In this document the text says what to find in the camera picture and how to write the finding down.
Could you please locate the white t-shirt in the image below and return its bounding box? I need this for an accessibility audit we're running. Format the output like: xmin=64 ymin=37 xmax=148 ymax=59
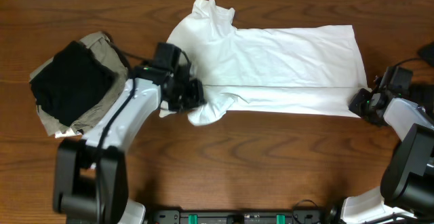
xmin=168 ymin=0 xmax=368 ymax=126

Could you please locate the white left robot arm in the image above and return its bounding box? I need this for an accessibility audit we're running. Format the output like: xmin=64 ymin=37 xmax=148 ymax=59
xmin=53 ymin=64 xmax=205 ymax=223

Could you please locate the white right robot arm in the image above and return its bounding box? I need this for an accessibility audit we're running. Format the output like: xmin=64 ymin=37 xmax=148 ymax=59
xmin=335 ymin=85 xmax=433 ymax=223

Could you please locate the black cloth pile at right edge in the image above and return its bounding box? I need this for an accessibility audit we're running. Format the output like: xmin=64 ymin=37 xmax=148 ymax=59
xmin=410 ymin=84 xmax=434 ymax=117

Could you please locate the dark object at right edge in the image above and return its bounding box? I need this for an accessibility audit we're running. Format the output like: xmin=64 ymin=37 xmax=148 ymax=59
xmin=417 ymin=42 xmax=434 ymax=67

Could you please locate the black folded garment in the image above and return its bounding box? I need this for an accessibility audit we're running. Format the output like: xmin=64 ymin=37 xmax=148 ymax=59
xmin=30 ymin=41 xmax=116 ymax=126

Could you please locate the white folded garment under pile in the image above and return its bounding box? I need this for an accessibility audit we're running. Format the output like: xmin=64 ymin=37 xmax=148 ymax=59
xmin=54 ymin=128 xmax=82 ymax=138

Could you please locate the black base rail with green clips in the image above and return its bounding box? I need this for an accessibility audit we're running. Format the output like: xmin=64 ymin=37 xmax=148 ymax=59
xmin=145 ymin=210 xmax=323 ymax=224

